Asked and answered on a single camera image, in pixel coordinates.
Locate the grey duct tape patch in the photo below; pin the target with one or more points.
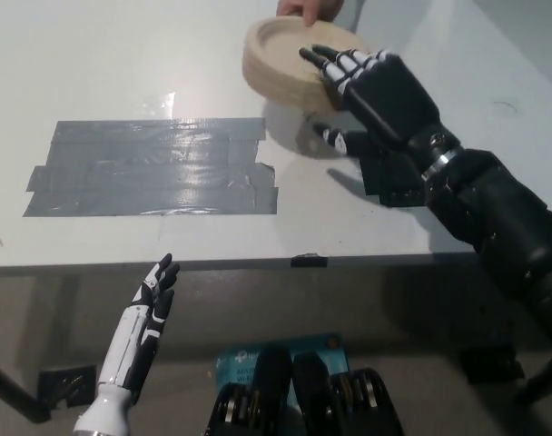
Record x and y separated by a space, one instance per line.
144 172

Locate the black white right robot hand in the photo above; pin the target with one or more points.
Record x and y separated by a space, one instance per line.
389 100

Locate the beige paper plate stack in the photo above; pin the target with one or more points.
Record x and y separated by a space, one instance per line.
280 68

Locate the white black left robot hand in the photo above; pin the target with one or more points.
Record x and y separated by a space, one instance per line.
135 336

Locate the black table leg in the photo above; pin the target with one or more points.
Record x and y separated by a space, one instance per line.
541 379
15 395

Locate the bare person hand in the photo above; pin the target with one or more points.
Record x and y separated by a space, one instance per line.
319 11

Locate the black floor tape patch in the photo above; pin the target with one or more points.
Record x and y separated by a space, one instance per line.
67 383

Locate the teal router box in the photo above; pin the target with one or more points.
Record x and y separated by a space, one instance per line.
242 361

